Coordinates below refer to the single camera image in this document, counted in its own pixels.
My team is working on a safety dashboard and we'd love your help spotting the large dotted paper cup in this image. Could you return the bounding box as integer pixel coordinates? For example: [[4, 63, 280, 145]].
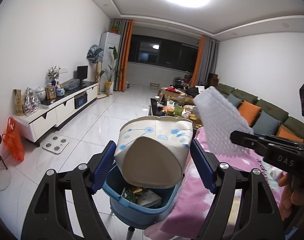
[[114, 115, 193, 189]]

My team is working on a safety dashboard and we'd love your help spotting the orange cushion near window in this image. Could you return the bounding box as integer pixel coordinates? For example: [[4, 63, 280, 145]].
[[238, 101, 261, 127]]

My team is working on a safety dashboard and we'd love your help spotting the small black monitor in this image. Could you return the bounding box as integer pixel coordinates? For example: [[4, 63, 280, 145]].
[[76, 66, 88, 85]]

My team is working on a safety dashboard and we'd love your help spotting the covered standing fan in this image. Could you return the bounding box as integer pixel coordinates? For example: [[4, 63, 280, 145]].
[[87, 44, 105, 99]]

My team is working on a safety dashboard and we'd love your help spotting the person's right hand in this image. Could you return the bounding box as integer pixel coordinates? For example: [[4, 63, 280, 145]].
[[278, 173, 304, 227]]

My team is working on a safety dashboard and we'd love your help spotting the clothes pile on sofa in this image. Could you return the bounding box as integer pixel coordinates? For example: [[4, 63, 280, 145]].
[[164, 86, 206, 98]]

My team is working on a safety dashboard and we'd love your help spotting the black coffee table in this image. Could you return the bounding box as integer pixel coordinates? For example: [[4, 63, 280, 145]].
[[148, 98, 203, 130]]

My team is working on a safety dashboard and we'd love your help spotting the white tissue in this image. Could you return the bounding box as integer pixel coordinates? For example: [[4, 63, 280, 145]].
[[269, 167, 284, 182]]

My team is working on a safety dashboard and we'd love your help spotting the green snack wrapper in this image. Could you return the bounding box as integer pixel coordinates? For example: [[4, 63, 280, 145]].
[[121, 186, 147, 204]]

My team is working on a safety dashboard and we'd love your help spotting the orange cushion near end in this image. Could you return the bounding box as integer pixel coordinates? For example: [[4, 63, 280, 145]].
[[276, 125, 304, 142]]

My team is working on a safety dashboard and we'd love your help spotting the plant on air conditioner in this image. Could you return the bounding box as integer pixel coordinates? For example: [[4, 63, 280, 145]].
[[109, 24, 120, 34]]

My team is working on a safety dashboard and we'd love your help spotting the white foam fruit net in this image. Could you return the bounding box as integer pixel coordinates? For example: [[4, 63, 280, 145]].
[[194, 86, 254, 157]]

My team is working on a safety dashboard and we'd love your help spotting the orange plastic bag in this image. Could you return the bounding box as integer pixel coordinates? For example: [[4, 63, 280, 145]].
[[1, 117, 25, 161]]

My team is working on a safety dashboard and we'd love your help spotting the white standing air conditioner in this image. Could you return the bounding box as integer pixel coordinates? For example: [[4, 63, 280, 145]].
[[100, 32, 120, 93]]

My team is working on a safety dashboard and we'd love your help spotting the green sectional sofa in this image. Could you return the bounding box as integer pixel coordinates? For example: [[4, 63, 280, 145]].
[[215, 83, 304, 139]]

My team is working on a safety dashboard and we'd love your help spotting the dark window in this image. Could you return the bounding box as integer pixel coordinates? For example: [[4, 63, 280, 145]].
[[128, 35, 198, 73]]

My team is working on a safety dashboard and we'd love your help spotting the grey-blue cushion middle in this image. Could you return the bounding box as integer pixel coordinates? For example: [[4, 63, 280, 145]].
[[252, 111, 281, 135]]

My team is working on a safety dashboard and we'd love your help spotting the small vase plant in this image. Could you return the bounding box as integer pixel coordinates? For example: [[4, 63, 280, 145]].
[[47, 66, 61, 86]]

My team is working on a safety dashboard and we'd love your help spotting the tall potted plant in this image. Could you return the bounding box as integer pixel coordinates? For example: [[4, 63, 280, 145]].
[[102, 46, 120, 96]]

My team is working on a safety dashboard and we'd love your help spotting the teal trash bin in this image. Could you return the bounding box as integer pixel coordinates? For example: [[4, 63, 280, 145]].
[[102, 164, 181, 230]]

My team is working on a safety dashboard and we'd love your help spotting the white TV cabinet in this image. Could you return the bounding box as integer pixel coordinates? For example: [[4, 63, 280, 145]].
[[13, 81, 98, 147]]

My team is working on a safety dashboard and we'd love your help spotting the orange grey curtain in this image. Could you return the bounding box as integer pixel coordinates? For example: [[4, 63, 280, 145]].
[[190, 35, 219, 87], [110, 18, 133, 92]]

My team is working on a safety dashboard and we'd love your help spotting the right orange grey curtain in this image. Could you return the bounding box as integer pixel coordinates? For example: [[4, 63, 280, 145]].
[[190, 35, 219, 87]]

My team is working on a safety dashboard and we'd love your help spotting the white bathroom scale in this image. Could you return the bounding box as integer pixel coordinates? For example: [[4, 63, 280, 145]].
[[41, 134, 69, 154]]

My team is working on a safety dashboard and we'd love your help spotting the left orange grey curtain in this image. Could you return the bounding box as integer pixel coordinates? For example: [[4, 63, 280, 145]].
[[110, 18, 133, 92]]

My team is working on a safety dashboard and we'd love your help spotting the pink floral tablecloth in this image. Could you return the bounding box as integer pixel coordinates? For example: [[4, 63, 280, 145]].
[[144, 128, 286, 239]]

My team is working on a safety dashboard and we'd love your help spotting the grey-blue cushion near window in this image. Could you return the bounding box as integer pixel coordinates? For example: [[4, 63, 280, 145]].
[[227, 93, 242, 108]]

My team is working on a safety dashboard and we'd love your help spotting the white ceramic jar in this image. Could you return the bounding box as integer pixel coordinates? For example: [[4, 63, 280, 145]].
[[34, 87, 46, 101]]

